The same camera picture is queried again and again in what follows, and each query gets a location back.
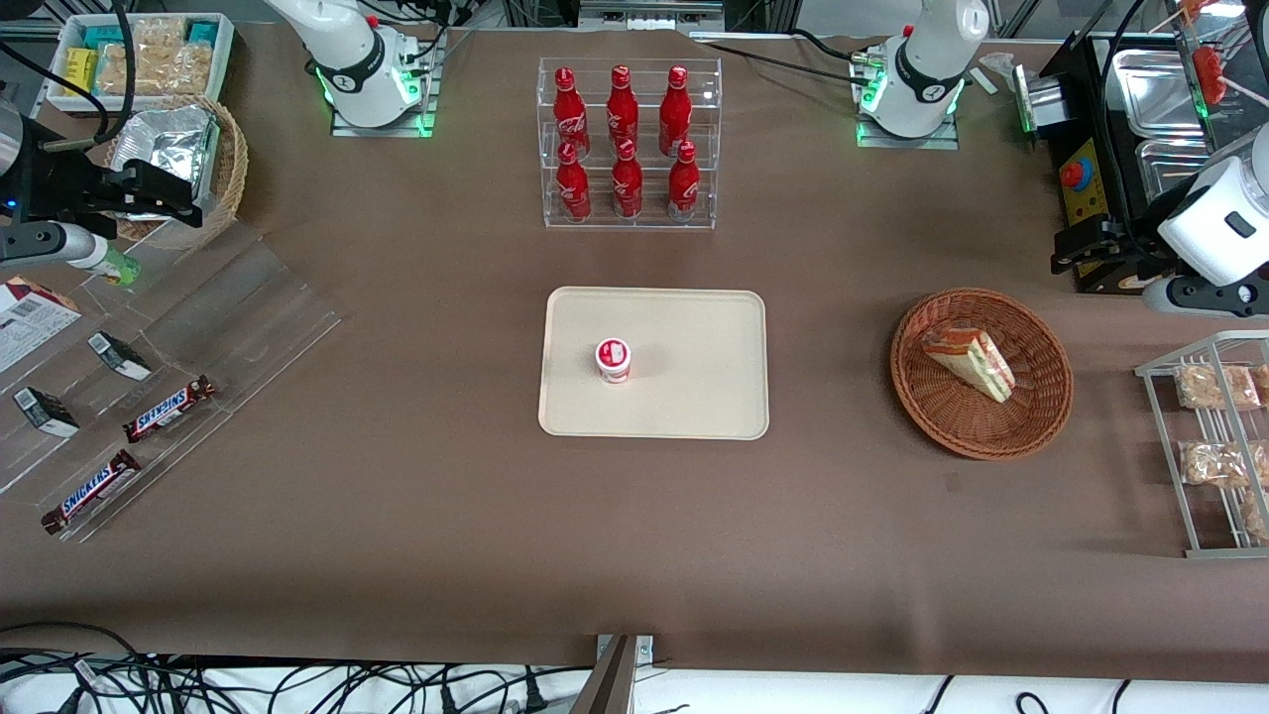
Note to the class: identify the black metal frame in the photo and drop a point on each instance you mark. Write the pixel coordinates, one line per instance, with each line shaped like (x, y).
(644, 12)

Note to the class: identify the red cola bottle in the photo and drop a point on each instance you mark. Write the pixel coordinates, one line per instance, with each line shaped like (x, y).
(569, 104)
(683, 188)
(675, 104)
(627, 186)
(622, 99)
(573, 188)

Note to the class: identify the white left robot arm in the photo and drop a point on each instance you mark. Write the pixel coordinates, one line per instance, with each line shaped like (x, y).
(927, 59)

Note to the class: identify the clear plastic wrapper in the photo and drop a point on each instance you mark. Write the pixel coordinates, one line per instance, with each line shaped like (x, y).
(996, 67)

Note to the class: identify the white plastic bin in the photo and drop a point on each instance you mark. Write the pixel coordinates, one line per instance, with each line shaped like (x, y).
(223, 59)

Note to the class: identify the red white yogurt cup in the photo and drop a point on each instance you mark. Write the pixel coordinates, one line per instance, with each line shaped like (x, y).
(614, 359)

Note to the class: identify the brown table cover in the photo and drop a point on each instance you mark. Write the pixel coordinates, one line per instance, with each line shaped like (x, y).
(446, 555)

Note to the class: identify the grey metal camera bracket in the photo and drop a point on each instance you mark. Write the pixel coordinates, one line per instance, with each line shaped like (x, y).
(617, 679)

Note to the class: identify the white red printed carton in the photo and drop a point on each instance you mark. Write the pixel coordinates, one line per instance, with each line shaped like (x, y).
(30, 322)

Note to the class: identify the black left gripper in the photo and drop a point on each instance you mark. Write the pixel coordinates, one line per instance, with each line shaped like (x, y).
(1127, 248)

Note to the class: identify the silver foil bag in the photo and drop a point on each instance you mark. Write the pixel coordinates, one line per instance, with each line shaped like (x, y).
(173, 139)

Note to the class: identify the yellow snack box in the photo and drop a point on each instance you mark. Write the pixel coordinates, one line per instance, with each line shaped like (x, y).
(80, 71)

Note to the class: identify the red food on skewer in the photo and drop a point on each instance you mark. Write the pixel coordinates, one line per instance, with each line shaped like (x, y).
(1210, 71)

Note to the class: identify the clear acrylic display stand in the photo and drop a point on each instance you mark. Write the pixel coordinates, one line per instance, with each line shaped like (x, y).
(258, 317)

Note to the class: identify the tan deep wicker basket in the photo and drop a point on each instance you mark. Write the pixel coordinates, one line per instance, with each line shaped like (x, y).
(230, 169)

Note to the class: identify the clear bag of crackers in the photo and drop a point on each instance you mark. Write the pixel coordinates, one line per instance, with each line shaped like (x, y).
(178, 71)
(157, 38)
(117, 69)

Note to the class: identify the teal snack packet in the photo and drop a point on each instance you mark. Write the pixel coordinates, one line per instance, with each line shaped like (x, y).
(203, 33)
(102, 37)

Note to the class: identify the black food warmer case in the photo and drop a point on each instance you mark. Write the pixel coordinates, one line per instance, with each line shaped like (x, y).
(1091, 99)

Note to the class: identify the small black white box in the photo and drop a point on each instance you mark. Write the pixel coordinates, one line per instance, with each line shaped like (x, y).
(119, 355)
(46, 412)

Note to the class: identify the steel warmer pan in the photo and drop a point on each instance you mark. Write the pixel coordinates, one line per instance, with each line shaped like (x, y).
(1155, 94)
(1165, 169)

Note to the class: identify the brown snickers bar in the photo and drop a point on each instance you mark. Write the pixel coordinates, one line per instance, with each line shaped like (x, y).
(91, 492)
(169, 409)

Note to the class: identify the orange food on skewer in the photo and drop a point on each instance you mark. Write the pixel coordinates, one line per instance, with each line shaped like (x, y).
(1193, 8)

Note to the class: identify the triangle sandwich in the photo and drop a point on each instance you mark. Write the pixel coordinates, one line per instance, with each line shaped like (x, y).
(972, 362)

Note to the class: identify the beige plastic tray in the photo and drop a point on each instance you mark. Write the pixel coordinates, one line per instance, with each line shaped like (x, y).
(694, 367)

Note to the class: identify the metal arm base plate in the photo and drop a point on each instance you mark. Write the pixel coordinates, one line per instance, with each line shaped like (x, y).
(424, 99)
(907, 142)

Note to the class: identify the green white small bottle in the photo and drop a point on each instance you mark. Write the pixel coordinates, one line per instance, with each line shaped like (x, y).
(119, 268)

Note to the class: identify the silver metal box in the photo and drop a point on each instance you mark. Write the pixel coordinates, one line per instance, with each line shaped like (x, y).
(1036, 99)

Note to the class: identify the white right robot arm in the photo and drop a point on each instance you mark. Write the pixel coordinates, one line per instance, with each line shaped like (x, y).
(347, 55)

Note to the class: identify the clear acrylic bottle rack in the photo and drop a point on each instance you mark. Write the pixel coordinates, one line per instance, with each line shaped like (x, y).
(644, 223)

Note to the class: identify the clear bag of biscuits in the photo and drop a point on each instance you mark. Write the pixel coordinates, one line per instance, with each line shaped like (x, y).
(1257, 516)
(1214, 387)
(1211, 463)

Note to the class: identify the red emergency stop button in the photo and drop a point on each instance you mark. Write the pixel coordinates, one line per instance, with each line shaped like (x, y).
(1075, 175)

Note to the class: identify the brown round wicker basket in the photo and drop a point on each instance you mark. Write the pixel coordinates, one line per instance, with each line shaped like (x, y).
(1031, 416)

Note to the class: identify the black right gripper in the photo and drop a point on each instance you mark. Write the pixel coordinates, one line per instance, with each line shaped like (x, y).
(57, 183)

